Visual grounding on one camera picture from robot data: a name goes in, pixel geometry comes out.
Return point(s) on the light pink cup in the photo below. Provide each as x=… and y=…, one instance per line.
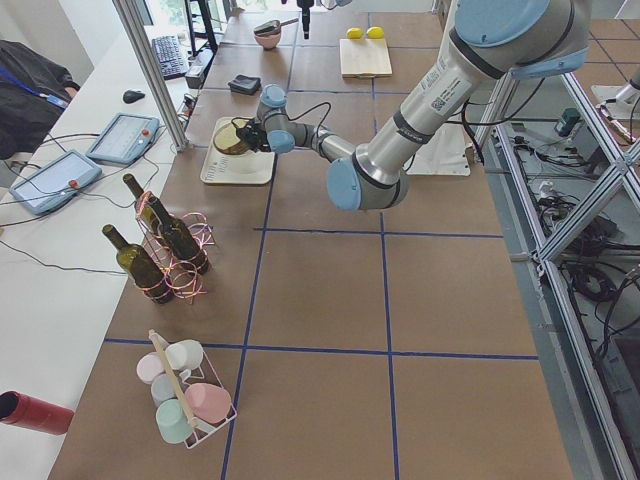
x=149, y=367

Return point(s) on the white cup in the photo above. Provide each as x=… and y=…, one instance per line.
x=185, y=354

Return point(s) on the right yellow lemon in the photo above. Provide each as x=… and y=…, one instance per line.
x=375, y=32

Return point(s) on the pink bowl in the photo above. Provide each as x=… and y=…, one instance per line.
x=268, y=40

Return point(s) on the folded grey cloth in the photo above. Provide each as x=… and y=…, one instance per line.
x=247, y=85

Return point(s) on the black computer mouse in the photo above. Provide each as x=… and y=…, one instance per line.
x=131, y=96

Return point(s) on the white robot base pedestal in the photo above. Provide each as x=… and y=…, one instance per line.
x=444, y=155

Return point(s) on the aluminium frame post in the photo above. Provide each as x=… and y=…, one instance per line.
x=134, y=28

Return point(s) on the black keyboard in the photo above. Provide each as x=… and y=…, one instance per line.
x=168, y=52

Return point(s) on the metal scoop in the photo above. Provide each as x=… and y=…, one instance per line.
x=272, y=27

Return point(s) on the left yellow lemon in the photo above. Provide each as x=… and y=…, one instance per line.
x=354, y=33

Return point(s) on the grey cup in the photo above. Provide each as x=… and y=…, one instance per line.
x=162, y=389

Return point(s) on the brown bread slice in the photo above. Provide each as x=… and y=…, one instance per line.
x=225, y=138

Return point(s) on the red cylinder bottle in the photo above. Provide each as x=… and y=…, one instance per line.
x=21, y=410

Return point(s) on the dark green wine bottle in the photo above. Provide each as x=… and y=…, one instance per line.
x=140, y=267

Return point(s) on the blue teach pendant far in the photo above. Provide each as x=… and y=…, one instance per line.
x=124, y=139

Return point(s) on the yellow lemon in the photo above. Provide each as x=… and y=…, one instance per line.
x=375, y=32
x=354, y=33

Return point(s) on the mint green cup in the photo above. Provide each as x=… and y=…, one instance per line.
x=172, y=423

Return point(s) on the copper wire bottle rack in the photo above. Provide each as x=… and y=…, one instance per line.
x=180, y=276

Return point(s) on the wooden cutting board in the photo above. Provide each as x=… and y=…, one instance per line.
x=364, y=58

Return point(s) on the blue teach pendant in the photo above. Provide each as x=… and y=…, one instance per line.
x=124, y=139
x=52, y=186

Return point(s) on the blue teach pendant near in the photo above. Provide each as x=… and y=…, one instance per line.
x=52, y=186

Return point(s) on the white wire cup rack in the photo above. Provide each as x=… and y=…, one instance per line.
x=181, y=380

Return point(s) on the white bear serving tray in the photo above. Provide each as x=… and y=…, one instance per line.
x=250, y=168

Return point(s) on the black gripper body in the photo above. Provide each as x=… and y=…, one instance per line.
x=253, y=139

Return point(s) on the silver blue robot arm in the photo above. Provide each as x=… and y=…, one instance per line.
x=488, y=39

